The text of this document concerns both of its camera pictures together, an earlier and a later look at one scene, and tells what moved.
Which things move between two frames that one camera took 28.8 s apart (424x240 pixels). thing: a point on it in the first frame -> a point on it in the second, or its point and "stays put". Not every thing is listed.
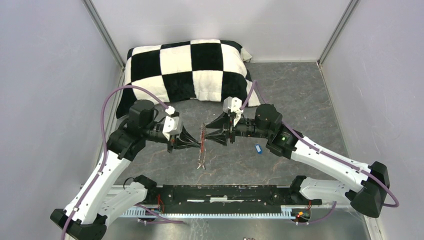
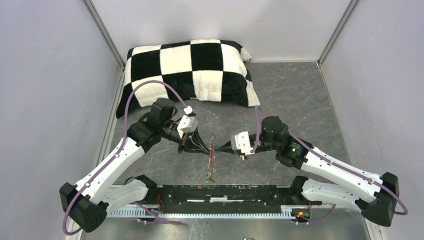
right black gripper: x=224 y=121 -> x=228 y=144
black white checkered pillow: x=208 y=70 stays put
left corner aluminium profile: x=105 y=33 stays put
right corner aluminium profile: x=352 y=5 stays put
